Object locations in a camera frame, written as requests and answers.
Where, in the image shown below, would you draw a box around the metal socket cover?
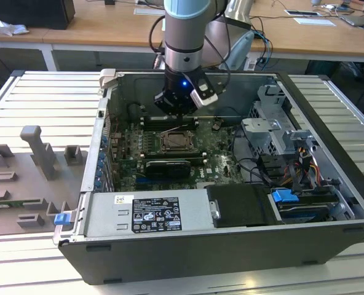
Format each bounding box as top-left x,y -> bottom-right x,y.
160,130 -> 199,151

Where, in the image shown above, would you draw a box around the black RAM slot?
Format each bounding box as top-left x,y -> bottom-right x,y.
144,152 -> 207,160
144,149 -> 206,156
143,116 -> 198,124
143,121 -> 198,130

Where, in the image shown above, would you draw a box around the CPU socket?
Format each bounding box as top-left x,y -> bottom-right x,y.
159,129 -> 200,154

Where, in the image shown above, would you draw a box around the black cylinder component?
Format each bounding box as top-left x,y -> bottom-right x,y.
128,103 -> 141,122

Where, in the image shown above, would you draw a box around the black graphics card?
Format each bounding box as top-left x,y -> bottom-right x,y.
144,159 -> 191,181

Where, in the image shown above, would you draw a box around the green motherboard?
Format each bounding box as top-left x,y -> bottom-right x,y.
103,118 -> 253,191

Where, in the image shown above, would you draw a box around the metal disk bay cage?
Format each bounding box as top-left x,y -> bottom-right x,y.
240,84 -> 321,154

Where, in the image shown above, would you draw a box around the wooden desk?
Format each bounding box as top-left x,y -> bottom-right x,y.
0,0 -> 364,71

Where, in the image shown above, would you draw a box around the small white sticker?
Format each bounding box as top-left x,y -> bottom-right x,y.
113,194 -> 133,205

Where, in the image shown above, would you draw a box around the black power supply label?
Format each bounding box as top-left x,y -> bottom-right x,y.
132,197 -> 181,234

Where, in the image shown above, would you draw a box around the black plastic shroud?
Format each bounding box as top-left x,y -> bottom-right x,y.
206,184 -> 277,229

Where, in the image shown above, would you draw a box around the grey power supply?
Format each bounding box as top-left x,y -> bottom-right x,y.
85,189 -> 215,237

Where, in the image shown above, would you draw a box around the blue disk carrier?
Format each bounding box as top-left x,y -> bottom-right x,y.
271,188 -> 299,203

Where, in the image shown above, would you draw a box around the white paper sheet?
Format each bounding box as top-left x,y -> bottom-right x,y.
293,17 -> 336,27

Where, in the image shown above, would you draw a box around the black open PC case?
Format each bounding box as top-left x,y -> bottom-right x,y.
52,68 -> 364,285

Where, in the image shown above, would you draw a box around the blue case latch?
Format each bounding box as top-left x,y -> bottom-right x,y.
54,213 -> 71,227

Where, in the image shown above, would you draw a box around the black box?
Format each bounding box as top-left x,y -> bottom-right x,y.
0,0 -> 76,31

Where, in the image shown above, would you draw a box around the black disk drive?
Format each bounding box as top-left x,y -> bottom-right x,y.
275,198 -> 335,224

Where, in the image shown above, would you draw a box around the brown parts rack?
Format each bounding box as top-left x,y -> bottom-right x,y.
0,124 -> 89,237

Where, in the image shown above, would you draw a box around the crumpled white paper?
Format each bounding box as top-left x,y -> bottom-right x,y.
0,17 -> 29,37

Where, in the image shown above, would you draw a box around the green RAM stick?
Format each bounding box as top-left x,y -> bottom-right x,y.
0,199 -> 46,208

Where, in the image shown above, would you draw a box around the grey laptop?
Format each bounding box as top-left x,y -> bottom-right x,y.
341,14 -> 364,27

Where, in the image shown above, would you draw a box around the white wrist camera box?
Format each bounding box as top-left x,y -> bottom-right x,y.
189,75 -> 220,108

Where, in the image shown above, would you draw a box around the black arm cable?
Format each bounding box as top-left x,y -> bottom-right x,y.
148,15 -> 167,56

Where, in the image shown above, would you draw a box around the grey case latch handle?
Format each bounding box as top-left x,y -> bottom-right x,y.
98,68 -> 118,90

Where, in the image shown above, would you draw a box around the grey desk cable tray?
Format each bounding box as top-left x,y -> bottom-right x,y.
133,7 -> 166,16
285,9 -> 321,17

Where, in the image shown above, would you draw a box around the black internal cable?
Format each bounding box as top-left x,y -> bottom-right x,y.
231,125 -> 275,188

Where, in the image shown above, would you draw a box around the blue cable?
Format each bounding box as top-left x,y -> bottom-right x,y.
253,29 -> 274,70

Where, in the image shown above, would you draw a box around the orange yellow power wires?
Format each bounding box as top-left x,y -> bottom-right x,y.
292,147 -> 322,185

